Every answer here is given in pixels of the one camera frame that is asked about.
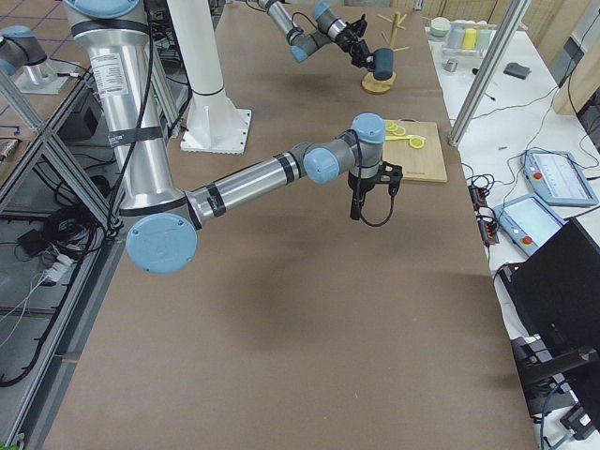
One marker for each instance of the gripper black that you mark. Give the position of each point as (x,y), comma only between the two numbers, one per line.
(366,183)
(349,39)

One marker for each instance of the blue mug yellow inside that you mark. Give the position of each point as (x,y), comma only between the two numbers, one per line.
(383,60)

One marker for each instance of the wooden cup storage rack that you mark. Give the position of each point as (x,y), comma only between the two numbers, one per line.
(369,82)

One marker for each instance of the small metal cup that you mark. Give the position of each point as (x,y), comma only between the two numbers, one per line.
(451,65)

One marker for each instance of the grey cup lying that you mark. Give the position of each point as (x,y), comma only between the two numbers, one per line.
(456,36)

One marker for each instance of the yellow cup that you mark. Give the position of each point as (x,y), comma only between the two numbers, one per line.
(469,39)

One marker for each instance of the light blue cup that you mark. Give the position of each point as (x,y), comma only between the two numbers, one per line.
(483,38)

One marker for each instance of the yellow plastic knife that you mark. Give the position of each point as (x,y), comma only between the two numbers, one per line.
(390,138)

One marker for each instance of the wooden cutting board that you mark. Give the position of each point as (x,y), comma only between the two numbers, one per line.
(425,164)

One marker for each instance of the white green bowl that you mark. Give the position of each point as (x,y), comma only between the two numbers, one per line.
(439,27)

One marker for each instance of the lemon slice front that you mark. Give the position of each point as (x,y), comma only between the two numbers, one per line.
(416,141)

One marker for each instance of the black square pad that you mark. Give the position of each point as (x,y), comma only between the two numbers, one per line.
(516,70)

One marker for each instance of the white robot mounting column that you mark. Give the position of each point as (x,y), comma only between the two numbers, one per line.
(214,124)

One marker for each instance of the teach pendant near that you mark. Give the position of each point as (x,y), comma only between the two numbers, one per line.
(528,221)

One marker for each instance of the teach pendant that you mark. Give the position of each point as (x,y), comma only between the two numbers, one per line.
(528,221)
(557,179)

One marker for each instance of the teach pendant far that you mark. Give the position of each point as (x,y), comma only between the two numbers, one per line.
(557,179)

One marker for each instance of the aluminium frame post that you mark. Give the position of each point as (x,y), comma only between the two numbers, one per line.
(508,27)

